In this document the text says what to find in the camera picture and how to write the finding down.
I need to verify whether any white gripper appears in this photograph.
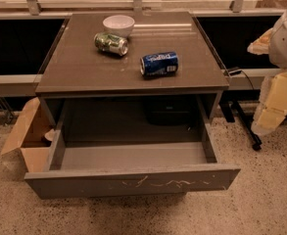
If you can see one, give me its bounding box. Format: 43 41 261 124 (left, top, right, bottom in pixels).
247 9 287 136

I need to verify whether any grey top drawer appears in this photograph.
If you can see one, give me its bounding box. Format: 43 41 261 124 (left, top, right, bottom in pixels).
24 96 240 199

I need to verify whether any grey drawer cabinet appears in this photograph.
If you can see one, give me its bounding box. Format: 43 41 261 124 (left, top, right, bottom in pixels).
35 11 229 123

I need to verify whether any black stand leg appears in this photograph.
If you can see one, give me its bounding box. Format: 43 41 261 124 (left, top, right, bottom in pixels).
219 100 262 151

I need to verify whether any blue pepsi can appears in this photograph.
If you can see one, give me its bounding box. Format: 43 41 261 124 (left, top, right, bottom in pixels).
140 52 178 76

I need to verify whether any white bowl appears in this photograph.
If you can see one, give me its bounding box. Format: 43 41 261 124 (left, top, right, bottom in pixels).
103 15 135 38

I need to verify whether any green soda can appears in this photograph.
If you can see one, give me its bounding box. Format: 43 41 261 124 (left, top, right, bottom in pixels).
94 32 128 56

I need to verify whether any cardboard box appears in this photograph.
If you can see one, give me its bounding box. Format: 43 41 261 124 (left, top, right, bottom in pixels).
1 98 55 172

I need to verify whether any black cable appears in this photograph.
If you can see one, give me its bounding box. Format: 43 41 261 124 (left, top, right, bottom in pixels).
223 66 256 90

